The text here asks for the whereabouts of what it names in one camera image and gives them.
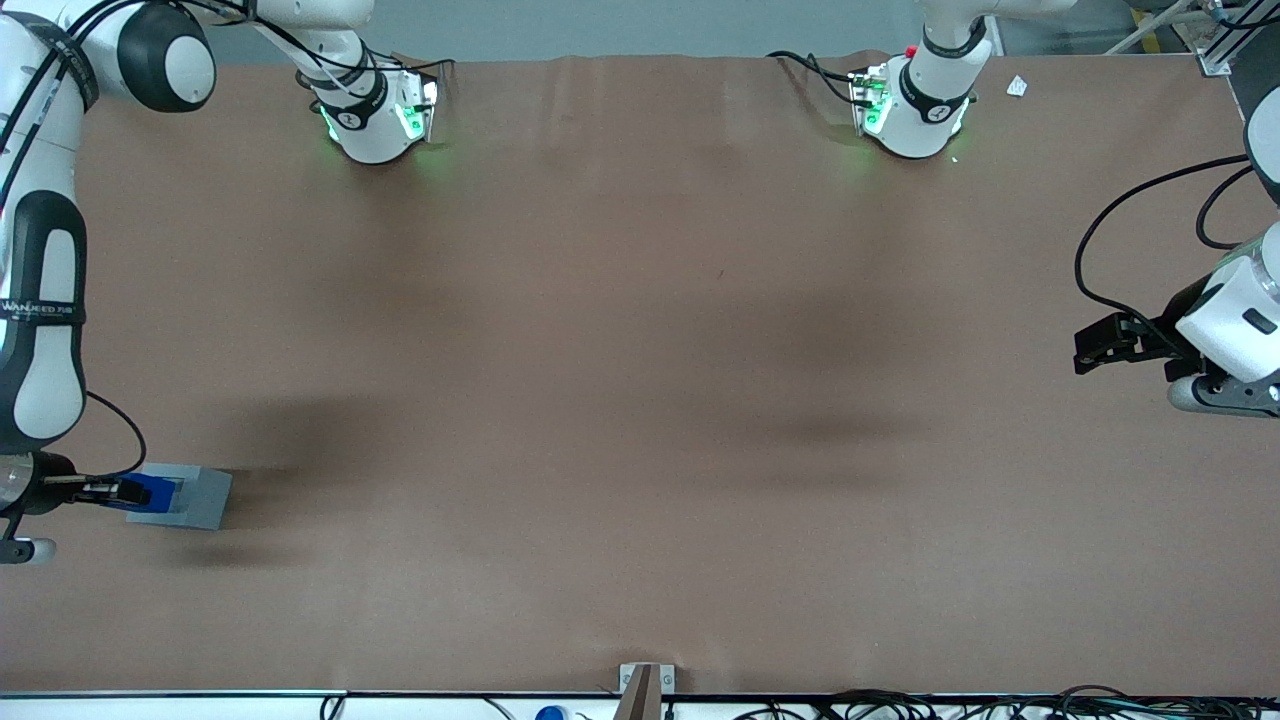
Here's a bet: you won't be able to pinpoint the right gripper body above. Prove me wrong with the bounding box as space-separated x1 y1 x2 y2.
0 452 80 521

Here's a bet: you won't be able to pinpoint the small blue plastic part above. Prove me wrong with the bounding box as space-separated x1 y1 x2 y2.
118 473 179 513

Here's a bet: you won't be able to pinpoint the gray square base block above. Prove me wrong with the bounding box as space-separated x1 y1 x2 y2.
125 463 234 532

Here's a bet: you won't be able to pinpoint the white tube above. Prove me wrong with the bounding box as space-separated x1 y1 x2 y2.
1104 0 1198 57

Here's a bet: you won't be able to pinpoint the paper table cover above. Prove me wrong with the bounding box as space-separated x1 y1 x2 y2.
0 50 1280 698

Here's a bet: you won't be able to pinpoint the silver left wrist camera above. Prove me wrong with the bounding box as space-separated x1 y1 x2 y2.
1167 372 1280 418

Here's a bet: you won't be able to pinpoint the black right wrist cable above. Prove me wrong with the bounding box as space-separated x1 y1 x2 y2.
84 390 148 481

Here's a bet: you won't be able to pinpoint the long black left wrist cable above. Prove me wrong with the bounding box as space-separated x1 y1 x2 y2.
1074 154 1253 337

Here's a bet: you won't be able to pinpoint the short black left wrist cable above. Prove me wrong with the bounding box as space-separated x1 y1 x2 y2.
1196 164 1257 251

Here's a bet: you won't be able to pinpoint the aluminium frame profile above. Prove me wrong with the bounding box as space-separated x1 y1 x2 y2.
1195 0 1253 77

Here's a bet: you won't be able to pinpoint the tangled black cables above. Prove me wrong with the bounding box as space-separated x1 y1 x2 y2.
732 688 947 720
958 685 1280 720

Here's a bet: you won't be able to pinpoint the black left arm base cable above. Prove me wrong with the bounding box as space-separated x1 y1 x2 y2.
766 50 864 107

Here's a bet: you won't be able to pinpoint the black arm base cable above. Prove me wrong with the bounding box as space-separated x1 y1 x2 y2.
185 0 456 101
766 50 864 107

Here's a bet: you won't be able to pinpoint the black right arm base cable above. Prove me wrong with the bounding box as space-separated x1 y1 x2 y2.
185 0 456 101

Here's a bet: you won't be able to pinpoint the gray camera mount bracket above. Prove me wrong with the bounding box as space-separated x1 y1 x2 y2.
612 662 677 720

